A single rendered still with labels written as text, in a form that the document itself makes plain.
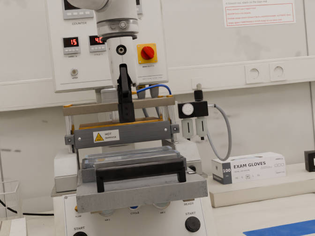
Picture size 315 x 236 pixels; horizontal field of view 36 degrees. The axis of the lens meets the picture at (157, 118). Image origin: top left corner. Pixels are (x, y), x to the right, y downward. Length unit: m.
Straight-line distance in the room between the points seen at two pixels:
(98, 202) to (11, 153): 0.97
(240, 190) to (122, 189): 0.79
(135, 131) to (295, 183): 0.67
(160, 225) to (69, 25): 0.63
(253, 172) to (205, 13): 0.62
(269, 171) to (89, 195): 0.99
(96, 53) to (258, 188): 0.66
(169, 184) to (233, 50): 1.12
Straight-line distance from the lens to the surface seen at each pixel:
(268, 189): 1.59
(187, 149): 1.10
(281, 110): 1.95
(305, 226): 1.30
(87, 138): 1.14
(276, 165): 1.70
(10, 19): 1.76
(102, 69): 1.37
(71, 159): 1.09
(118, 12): 0.96
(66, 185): 1.06
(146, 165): 0.80
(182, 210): 1.06
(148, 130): 1.15
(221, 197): 1.53
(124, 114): 0.97
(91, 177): 0.91
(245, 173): 1.66
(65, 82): 1.37
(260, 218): 1.39
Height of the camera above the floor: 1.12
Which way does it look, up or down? 3 degrees down
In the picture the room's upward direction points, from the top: 6 degrees counter-clockwise
